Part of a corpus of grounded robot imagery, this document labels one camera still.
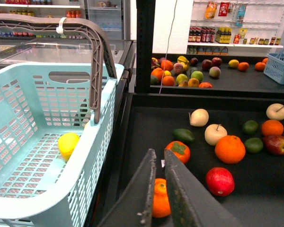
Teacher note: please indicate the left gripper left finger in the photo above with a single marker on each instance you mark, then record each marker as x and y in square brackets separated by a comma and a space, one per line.
[134, 206]

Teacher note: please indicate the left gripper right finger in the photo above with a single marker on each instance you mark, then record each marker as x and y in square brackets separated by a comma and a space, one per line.
[191, 204]

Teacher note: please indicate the yellow lemon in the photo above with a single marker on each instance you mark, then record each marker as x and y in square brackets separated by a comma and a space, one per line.
[66, 144]

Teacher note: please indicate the light teal shopping basket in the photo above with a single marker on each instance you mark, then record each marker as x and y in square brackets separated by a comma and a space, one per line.
[40, 102]

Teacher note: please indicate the grey basket handle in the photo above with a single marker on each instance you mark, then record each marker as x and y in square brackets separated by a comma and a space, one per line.
[72, 26]

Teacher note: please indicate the white retail shelf unit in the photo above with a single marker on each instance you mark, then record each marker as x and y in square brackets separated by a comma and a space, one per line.
[255, 27]

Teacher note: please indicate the red pomegranate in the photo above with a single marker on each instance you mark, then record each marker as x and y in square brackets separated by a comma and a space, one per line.
[220, 181]

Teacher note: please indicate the orange persimmon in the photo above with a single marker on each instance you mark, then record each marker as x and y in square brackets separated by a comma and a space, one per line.
[181, 150]

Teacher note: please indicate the large orange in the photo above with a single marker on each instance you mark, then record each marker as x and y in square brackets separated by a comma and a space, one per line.
[230, 149]

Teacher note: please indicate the dark green avocado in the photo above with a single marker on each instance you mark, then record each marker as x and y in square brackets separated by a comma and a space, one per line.
[183, 135]

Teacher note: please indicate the green lime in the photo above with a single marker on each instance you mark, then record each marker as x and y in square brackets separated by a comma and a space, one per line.
[253, 145]

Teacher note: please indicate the red apple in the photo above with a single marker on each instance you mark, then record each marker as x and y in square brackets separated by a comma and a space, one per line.
[274, 144]

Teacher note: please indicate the pale round pear with stem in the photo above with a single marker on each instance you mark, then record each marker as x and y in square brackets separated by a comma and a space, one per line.
[275, 111]

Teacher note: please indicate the small blue basket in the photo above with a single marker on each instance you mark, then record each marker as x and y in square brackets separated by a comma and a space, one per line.
[274, 68]

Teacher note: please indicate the glass top freezer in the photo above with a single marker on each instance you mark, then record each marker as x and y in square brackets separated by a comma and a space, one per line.
[63, 51]

